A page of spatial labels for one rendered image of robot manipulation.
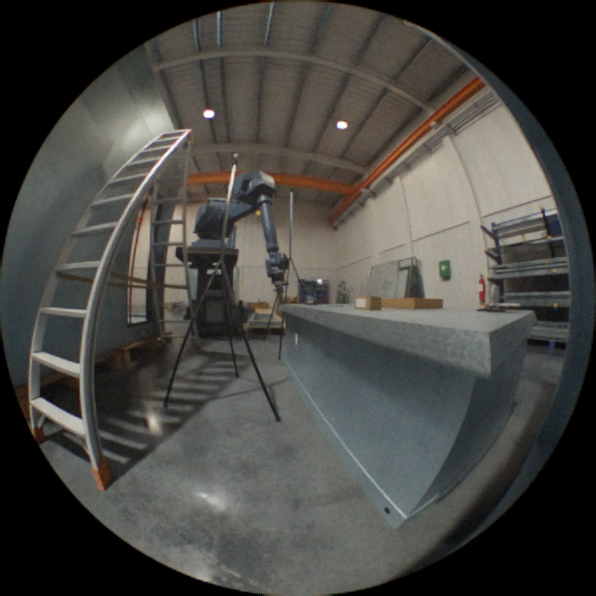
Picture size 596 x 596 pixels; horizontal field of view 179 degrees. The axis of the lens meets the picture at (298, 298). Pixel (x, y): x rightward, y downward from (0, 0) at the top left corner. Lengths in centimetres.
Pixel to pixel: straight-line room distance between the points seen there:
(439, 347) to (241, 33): 788
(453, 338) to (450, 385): 11
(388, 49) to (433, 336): 777
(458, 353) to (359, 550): 62
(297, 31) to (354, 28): 159
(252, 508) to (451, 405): 67
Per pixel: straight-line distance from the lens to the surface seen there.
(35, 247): 168
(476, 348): 32
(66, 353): 184
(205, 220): 291
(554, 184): 112
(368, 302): 88
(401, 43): 786
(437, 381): 43
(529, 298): 404
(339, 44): 762
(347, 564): 72
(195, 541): 76
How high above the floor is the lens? 69
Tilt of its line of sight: 1 degrees up
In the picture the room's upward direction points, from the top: 1 degrees clockwise
